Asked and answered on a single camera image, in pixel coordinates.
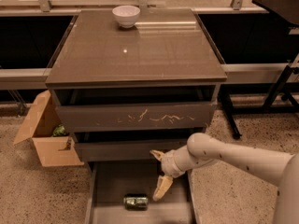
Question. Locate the grey bottom drawer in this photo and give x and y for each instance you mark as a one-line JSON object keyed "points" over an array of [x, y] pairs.
{"points": [[112, 180]]}

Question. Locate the green bag in box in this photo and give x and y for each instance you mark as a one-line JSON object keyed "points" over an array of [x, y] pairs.
{"points": [[59, 131]]}

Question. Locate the grey middle drawer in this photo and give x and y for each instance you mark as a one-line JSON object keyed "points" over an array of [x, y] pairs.
{"points": [[129, 145]]}

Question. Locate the grey drawer cabinet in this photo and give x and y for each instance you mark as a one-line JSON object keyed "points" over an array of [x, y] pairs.
{"points": [[165, 48]]}

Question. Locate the open cardboard box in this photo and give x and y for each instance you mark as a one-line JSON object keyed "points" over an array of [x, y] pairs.
{"points": [[38, 126]]}

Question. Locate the grey top drawer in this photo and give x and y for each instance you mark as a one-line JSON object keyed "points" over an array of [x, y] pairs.
{"points": [[139, 108]]}

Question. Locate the white ceramic bowl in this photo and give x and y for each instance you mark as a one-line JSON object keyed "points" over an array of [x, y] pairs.
{"points": [[126, 16]]}

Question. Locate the grey drawer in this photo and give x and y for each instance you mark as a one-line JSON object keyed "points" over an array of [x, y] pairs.
{"points": [[139, 108], [112, 180], [129, 145]]}

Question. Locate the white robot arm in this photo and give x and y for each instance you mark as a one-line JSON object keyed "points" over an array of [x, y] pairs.
{"points": [[277, 168]]}

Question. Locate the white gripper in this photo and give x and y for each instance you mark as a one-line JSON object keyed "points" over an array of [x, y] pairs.
{"points": [[169, 164]]}

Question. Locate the green soda can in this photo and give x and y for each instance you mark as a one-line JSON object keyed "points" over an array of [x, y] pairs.
{"points": [[136, 201]]}

